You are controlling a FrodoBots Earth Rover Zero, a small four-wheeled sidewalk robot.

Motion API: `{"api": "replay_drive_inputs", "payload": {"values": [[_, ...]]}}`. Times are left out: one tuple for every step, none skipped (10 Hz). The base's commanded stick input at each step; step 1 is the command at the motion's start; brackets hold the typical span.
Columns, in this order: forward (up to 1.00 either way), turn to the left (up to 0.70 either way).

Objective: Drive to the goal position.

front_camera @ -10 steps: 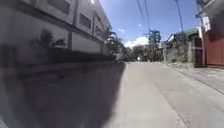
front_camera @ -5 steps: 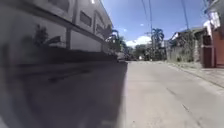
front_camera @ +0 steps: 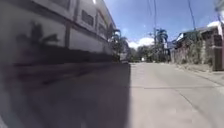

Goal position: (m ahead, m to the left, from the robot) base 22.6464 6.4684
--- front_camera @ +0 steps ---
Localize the palm trees beside building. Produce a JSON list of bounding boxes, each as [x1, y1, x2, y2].
[[108, 28, 131, 63]]

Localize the grey concrete road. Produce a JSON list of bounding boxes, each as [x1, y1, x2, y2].
[[0, 61, 224, 128]]

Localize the cluster of green trees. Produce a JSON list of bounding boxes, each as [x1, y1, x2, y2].
[[129, 28, 172, 64]]

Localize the large white building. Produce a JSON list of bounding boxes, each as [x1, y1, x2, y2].
[[0, 0, 118, 68]]

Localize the overhead wires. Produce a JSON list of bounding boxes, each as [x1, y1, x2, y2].
[[146, 0, 198, 34]]

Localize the dark gate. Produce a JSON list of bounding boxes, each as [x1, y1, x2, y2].
[[212, 34, 224, 72]]

